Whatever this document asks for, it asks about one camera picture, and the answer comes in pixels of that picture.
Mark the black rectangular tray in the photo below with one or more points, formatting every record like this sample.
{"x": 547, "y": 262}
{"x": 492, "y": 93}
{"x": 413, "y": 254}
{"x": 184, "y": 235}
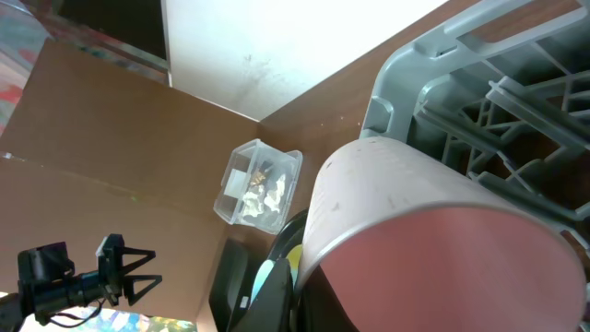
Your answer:
{"x": 230, "y": 292}

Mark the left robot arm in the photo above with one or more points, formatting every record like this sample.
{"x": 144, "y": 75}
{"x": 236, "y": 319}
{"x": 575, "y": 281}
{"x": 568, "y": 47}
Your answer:
{"x": 49, "y": 287}

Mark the grey dishwasher rack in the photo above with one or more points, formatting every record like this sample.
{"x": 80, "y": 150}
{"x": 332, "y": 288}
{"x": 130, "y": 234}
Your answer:
{"x": 499, "y": 93}

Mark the light blue cup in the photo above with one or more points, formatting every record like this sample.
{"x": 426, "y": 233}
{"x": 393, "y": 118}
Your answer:
{"x": 260, "y": 278}

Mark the yellow bowl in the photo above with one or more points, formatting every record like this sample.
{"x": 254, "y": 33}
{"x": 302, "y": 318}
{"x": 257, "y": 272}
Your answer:
{"x": 294, "y": 258}

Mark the gold snack wrapper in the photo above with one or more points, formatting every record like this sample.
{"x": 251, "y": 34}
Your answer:
{"x": 257, "y": 178}

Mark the pink cup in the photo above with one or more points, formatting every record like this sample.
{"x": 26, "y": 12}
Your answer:
{"x": 408, "y": 244}

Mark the clear plastic bin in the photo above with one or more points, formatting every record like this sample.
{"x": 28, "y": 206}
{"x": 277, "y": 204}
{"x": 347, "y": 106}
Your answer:
{"x": 244, "y": 161}

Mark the large white tissue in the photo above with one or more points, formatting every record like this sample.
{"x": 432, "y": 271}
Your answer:
{"x": 253, "y": 201}

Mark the small white tissue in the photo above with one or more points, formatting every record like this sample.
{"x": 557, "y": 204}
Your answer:
{"x": 275, "y": 193}

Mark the round black tray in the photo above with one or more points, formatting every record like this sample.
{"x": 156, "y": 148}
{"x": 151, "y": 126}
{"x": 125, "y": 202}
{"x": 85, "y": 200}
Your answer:
{"x": 289, "y": 237}

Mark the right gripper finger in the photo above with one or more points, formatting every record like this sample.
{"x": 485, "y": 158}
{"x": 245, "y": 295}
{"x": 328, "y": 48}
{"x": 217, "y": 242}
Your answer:
{"x": 269, "y": 310}

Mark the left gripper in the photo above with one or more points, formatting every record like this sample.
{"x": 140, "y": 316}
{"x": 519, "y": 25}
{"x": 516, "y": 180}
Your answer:
{"x": 110, "y": 265}

